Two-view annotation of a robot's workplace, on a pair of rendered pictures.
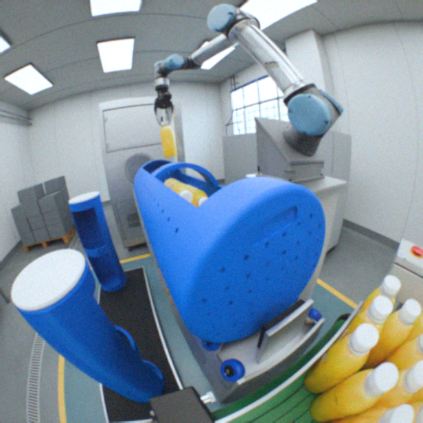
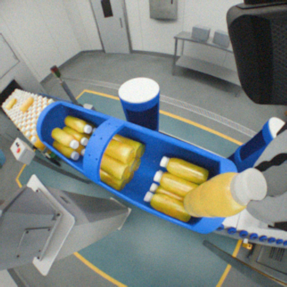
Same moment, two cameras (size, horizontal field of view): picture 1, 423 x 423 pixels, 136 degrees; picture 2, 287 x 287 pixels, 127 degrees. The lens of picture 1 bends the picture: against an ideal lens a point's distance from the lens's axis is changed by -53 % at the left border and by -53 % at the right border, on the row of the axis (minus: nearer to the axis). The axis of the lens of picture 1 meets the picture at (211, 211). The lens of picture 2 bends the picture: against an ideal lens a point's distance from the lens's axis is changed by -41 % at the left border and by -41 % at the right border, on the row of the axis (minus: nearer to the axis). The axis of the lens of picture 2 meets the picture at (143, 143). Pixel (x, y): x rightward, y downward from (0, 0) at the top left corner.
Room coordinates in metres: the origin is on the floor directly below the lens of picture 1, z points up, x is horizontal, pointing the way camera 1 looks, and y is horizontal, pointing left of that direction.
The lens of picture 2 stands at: (0.84, 0.11, 1.54)
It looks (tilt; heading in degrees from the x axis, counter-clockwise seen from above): 62 degrees down; 151
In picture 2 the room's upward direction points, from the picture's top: 11 degrees counter-clockwise
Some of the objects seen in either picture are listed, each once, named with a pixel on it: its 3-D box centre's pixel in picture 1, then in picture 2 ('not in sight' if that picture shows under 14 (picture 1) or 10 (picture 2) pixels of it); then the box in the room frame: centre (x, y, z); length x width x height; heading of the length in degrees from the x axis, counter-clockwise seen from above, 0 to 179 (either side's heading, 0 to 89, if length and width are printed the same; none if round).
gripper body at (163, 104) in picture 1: (161, 98); not in sight; (0.93, 0.21, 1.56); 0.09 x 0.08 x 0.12; 25
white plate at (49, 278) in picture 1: (46, 275); (138, 89); (0.25, 0.47, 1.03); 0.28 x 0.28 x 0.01
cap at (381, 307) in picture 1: (381, 307); not in sight; (0.08, -0.24, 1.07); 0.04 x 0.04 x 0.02
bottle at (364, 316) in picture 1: (356, 339); not in sight; (0.08, -0.24, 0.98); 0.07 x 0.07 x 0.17
